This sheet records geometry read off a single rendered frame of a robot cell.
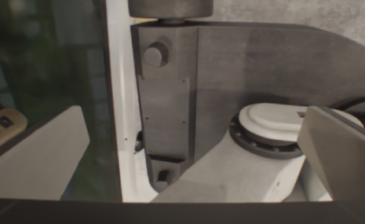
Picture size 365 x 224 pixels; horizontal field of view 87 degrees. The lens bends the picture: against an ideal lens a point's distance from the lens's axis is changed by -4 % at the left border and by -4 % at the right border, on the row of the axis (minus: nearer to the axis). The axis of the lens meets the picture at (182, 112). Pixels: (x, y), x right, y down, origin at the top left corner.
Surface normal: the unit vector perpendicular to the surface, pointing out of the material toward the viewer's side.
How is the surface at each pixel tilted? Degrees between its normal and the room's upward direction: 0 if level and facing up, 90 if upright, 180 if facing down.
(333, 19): 0
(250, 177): 90
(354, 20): 0
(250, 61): 0
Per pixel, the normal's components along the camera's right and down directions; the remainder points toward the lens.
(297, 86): -0.21, 0.47
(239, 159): 0.00, -0.88
